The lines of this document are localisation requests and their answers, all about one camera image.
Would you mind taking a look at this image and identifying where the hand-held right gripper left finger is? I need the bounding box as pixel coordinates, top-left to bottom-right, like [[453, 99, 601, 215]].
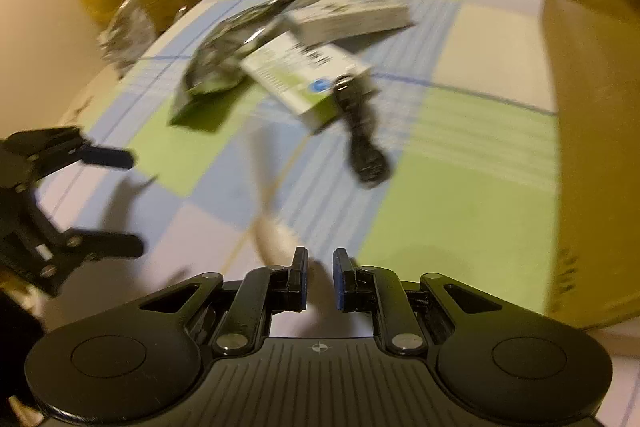
[[139, 247, 309, 356]]

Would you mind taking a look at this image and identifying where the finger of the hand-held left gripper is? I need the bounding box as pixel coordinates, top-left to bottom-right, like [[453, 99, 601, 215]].
[[4, 127, 135, 182], [30, 231, 145, 299]]

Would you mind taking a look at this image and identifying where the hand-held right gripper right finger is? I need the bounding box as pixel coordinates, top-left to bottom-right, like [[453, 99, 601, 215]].
[[332, 247, 507, 356]]

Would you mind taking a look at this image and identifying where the white wooden spoon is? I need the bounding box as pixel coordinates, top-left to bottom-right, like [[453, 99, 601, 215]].
[[247, 122, 338, 340]]

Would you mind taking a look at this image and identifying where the black cable bundle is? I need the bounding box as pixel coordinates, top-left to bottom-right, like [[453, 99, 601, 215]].
[[330, 74, 397, 191]]

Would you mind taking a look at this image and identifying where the silver foil bag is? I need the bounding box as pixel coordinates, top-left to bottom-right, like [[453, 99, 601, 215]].
[[169, 0, 287, 134]]

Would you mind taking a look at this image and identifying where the green and white medicine box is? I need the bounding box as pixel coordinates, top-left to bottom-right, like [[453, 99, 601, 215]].
[[240, 32, 375, 136]]

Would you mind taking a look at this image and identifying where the long white medicine box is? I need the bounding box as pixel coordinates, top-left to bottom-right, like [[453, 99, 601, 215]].
[[284, 0, 417, 48]]

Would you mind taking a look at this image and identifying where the brown cardboard box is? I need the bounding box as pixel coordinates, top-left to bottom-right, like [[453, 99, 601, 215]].
[[542, 0, 640, 332]]

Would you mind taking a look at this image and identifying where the desktop with checked tablecloth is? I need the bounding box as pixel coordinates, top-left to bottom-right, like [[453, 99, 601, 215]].
[[37, 0, 640, 343]]

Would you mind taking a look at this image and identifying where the white plastic bag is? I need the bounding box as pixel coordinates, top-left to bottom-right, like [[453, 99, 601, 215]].
[[97, 0, 159, 74]]

